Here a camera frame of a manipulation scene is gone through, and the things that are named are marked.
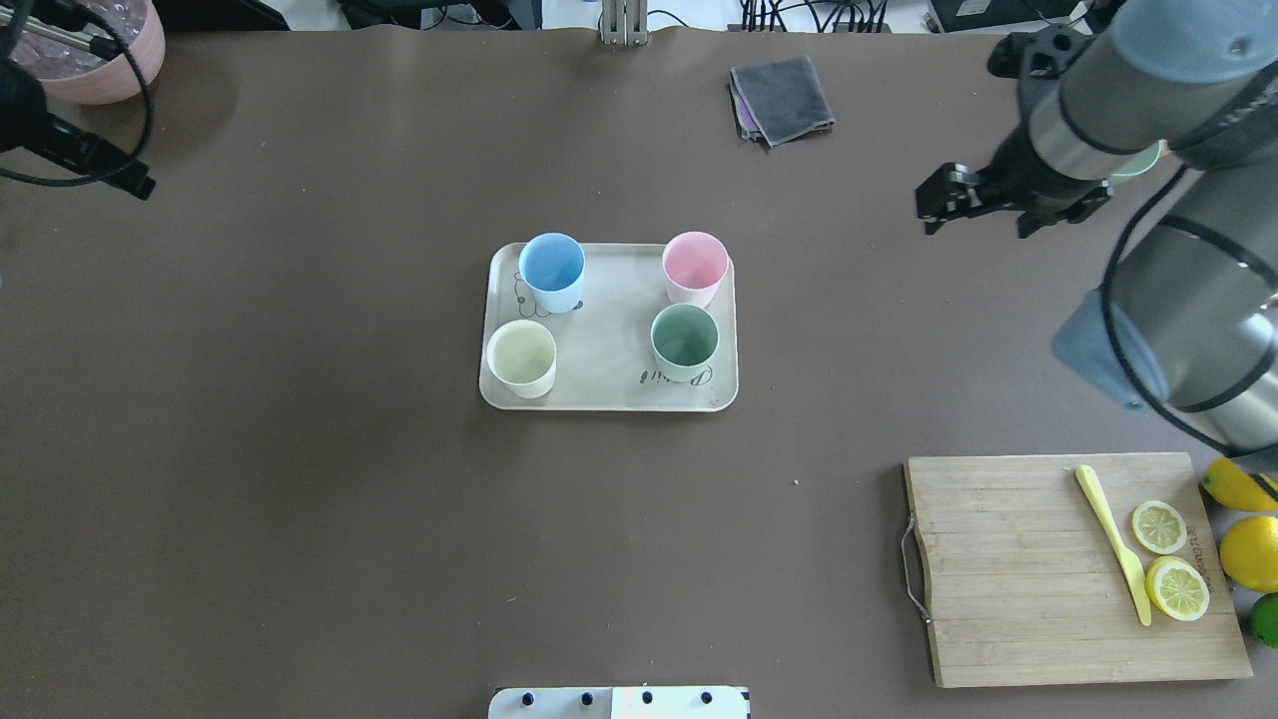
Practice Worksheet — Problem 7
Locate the metal scoop in bowl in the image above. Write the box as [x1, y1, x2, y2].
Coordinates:
[20, 17, 121, 60]

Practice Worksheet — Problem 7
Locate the yellow plastic knife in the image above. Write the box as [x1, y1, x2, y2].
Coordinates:
[1074, 464, 1153, 627]

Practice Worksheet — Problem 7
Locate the grey folded cloth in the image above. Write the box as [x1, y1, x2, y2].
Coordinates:
[728, 55, 836, 147]

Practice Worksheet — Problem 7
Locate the aluminium frame post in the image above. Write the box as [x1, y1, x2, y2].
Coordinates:
[599, 0, 651, 46]

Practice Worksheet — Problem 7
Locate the blue cup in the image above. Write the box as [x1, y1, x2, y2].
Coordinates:
[518, 232, 585, 314]

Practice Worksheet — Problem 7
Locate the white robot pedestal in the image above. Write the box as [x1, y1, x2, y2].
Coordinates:
[487, 685, 751, 718]

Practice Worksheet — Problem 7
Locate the green bowl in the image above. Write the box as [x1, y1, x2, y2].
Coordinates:
[1108, 140, 1167, 184]

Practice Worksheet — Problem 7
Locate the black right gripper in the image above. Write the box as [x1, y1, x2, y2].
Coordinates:
[915, 26, 1113, 240]

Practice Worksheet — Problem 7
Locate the green cup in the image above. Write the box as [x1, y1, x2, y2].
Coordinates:
[649, 304, 720, 382]

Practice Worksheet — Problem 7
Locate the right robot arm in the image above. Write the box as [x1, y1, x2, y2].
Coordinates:
[915, 1, 1277, 473]

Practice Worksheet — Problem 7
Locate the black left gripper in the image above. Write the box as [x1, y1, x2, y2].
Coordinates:
[3, 1, 157, 201]

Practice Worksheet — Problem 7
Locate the pink bowl with ice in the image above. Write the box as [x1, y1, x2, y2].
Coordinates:
[20, 0, 167, 106]

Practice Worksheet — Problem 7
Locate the green lime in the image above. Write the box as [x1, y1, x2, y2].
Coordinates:
[1249, 593, 1278, 649]

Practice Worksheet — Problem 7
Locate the purple cloth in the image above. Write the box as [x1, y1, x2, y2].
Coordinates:
[728, 83, 762, 142]

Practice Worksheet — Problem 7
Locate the cream cup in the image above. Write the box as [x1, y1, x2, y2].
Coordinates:
[484, 321, 558, 398]

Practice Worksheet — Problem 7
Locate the whole yellow lemon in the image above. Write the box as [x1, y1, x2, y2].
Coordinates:
[1200, 456, 1277, 511]

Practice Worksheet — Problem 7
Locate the lemon slice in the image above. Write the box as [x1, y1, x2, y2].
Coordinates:
[1145, 556, 1212, 622]
[1130, 499, 1189, 556]

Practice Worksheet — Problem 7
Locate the pink cup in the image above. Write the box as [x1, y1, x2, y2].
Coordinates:
[661, 231, 731, 307]

